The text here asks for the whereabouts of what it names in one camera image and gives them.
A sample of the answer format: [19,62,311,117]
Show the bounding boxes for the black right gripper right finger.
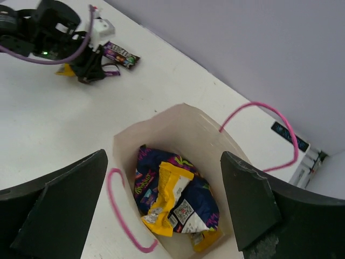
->
[220,152,344,258]

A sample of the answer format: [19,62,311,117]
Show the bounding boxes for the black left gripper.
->
[69,45,106,84]

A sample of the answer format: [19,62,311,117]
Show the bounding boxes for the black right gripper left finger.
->
[1,149,108,259]

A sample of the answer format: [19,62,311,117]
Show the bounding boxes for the yellow candy bar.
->
[55,63,75,77]

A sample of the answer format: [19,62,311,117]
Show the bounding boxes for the yellow snack pack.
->
[189,229,223,253]

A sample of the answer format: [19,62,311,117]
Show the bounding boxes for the large blue snack bag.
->
[133,145,220,237]

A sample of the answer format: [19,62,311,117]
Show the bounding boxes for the yellow candy pack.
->
[141,161,211,237]

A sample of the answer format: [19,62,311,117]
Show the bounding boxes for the beige paper cakes bag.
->
[107,101,300,259]

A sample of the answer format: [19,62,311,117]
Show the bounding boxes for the purple candy bag small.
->
[103,42,141,70]

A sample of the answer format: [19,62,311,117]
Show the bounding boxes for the blue table corner label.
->
[271,121,310,153]

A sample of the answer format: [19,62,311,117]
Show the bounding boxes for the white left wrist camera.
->
[88,6,115,51]

